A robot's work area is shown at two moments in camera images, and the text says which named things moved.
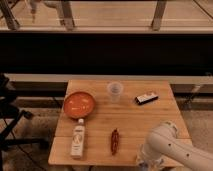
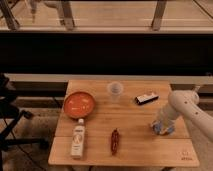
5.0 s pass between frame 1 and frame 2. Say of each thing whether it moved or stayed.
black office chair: stayed
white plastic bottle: stayed
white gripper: moved
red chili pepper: stayed
